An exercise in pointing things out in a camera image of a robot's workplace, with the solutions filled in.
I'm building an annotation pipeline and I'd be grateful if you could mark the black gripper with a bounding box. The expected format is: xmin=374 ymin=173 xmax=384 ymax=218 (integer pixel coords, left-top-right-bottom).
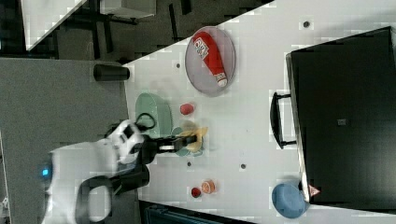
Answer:
xmin=136 ymin=135 xmax=197 ymax=164

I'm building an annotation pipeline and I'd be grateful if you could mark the peeled yellow toy banana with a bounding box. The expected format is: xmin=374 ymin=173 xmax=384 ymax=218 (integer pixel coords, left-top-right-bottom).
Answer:
xmin=179 ymin=120 xmax=208 ymax=153

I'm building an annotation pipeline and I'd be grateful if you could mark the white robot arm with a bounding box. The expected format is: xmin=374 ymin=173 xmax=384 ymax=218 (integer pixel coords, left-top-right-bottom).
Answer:
xmin=40 ymin=119 xmax=206 ymax=224

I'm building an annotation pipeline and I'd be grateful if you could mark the green mug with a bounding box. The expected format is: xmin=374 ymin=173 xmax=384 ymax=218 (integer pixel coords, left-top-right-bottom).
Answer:
xmin=172 ymin=126 xmax=205 ymax=157

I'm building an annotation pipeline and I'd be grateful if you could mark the red toy strawberry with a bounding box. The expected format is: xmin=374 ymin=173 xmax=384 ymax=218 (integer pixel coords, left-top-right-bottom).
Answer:
xmin=179 ymin=104 xmax=194 ymax=116

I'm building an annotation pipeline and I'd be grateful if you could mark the orange slice toy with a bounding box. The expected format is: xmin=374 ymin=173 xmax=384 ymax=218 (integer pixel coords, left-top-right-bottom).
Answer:
xmin=201 ymin=180 xmax=216 ymax=194

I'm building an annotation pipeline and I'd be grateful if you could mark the green colander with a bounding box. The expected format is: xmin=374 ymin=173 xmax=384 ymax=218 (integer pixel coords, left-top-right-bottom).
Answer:
xmin=135 ymin=92 xmax=173 ymax=138

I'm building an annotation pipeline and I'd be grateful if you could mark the small red toy fruit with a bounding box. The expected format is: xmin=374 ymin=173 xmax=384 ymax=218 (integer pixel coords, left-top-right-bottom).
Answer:
xmin=191 ymin=188 xmax=202 ymax=198

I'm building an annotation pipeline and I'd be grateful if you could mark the black cup with green spatula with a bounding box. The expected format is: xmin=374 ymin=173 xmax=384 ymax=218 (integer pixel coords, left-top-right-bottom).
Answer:
xmin=110 ymin=164 xmax=149 ymax=195

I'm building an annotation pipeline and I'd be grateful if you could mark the grey round plate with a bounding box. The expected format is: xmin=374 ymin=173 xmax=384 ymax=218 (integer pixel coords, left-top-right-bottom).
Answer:
xmin=185 ymin=26 xmax=235 ymax=96

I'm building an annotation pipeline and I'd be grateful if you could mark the red ketchup bottle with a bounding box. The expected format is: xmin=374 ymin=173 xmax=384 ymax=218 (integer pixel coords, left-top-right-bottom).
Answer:
xmin=192 ymin=31 xmax=228 ymax=88

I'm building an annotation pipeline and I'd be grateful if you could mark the black cylinder cup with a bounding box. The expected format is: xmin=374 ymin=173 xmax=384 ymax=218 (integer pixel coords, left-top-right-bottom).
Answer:
xmin=93 ymin=64 xmax=130 ymax=81

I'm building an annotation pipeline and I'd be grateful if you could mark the blue bowl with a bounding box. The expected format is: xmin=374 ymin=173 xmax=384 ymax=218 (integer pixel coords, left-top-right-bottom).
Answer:
xmin=271 ymin=183 xmax=309 ymax=219

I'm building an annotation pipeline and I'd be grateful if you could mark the black toaster oven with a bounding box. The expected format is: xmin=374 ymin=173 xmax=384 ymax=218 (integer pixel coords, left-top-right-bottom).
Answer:
xmin=285 ymin=26 xmax=396 ymax=214

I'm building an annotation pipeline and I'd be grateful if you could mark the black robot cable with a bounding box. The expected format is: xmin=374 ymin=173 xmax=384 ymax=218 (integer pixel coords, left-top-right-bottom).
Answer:
xmin=134 ymin=112 xmax=157 ymax=132

